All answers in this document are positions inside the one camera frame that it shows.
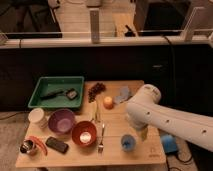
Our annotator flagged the red bowl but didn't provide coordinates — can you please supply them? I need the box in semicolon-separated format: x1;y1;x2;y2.
72;121;97;147

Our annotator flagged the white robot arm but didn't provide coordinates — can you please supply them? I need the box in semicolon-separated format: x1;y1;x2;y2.
126;84;213;152

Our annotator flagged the green plastic tray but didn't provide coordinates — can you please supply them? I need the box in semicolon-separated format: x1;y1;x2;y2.
28;76;84;109

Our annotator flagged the small blue bowl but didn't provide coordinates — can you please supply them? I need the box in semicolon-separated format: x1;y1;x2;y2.
121;134;136;152

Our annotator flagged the blue device on floor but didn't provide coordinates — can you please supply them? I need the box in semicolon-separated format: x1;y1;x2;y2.
161;134;179;154

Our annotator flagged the light blue cloth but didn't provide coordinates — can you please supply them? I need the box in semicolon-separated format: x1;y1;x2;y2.
114;86;132;104

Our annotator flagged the wooden table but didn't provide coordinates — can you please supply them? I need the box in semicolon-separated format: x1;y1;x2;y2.
15;80;166;168

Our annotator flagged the silver fork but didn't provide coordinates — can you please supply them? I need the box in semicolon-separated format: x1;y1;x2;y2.
98;123;105;154

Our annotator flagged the orange fruit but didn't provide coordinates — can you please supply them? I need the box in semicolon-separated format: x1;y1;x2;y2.
103;96;114;109

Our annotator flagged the yellow green banana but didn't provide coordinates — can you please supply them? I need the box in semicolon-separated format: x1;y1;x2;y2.
92;100;101;123

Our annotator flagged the purple bowl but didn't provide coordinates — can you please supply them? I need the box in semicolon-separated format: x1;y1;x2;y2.
48;109;75;134

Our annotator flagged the black phone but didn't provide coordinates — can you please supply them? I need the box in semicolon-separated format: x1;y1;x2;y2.
45;137;69;154

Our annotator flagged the white paper cup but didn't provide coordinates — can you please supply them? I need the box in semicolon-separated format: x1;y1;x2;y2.
28;108;47;129

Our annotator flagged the small metal cup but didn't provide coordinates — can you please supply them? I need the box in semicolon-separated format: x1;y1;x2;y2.
20;140;37;155

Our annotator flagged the black handled brush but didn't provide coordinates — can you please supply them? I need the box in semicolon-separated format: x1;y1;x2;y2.
40;88;78;100

